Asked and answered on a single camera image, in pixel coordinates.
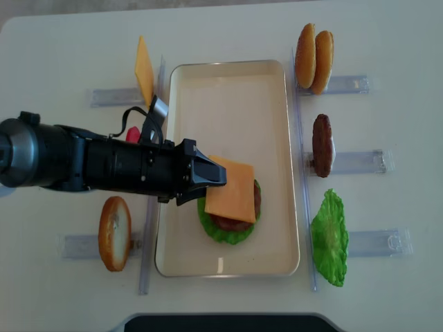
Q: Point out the brown meat patty on stack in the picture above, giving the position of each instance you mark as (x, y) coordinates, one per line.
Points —
(232, 225)

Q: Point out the clear patty holder rail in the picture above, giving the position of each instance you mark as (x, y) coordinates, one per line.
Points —
(375, 161)

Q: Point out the orange cheese slice in holder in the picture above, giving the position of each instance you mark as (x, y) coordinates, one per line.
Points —
(144, 72)

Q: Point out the clear bun holder rail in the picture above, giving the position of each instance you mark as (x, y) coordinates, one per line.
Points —
(347, 84)

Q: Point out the cream rectangular tray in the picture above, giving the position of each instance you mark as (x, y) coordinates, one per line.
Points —
(237, 111)

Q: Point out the bread slice in holder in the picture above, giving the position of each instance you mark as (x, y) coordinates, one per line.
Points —
(114, 234)

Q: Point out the clear cheese holder rail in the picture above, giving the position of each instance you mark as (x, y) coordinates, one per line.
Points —
(115, 97)

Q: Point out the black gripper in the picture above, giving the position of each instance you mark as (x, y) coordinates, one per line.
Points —
(167, 171)

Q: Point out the clear bread holder rail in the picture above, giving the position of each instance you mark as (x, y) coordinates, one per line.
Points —
(83, 246)

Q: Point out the red tomato slice in holder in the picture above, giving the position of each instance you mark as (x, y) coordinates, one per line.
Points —
(133, 135)

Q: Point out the sesame bun top in holder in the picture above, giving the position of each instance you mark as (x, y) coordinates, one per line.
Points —
(305, 58)

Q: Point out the green lettuce leaf on stack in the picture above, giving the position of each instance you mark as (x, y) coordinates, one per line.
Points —
(225, 235)

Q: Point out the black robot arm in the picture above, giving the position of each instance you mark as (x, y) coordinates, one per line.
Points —
(68, 159)

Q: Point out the orange cheese slice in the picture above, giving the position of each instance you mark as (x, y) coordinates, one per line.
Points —
(234, 200)
(144, 72)

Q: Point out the plain bun half in holder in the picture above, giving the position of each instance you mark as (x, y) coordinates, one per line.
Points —
(324, 61)

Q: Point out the brown meat patty in holder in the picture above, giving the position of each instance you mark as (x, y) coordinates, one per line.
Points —
(322, 145)

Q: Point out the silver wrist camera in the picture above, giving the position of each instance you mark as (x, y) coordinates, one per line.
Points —
(152, 126)

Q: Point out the green lettuce leaf in holder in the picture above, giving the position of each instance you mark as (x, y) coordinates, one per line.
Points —
(330, 239)

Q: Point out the clear lettuce holder rail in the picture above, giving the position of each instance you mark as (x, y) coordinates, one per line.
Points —
(381, 243)

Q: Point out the black base at bottom edge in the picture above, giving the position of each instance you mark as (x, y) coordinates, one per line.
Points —
(227, 323)

